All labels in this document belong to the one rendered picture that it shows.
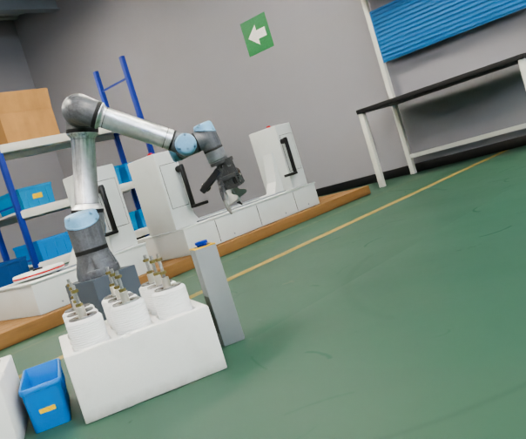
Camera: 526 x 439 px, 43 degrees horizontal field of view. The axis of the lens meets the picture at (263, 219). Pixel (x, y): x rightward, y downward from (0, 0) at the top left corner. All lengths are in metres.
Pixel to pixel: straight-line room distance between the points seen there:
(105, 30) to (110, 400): 8.57
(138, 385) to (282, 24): 6.35
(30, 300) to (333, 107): 4.52
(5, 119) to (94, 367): 5.47
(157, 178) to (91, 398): 2.91
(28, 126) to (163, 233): 2.91
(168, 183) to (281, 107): 3.55
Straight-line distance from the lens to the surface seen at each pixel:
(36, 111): 7.31
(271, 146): 5.52
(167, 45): 9.12
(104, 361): 1.79
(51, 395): 1.89
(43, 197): 7.04
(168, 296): 1.82
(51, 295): 3.91
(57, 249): 6.98
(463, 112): 6.75
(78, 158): 2.51
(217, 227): 4.69
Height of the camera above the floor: 0.48
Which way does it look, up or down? 4 degrees down
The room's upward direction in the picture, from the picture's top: 17 degrees counter-clockwise
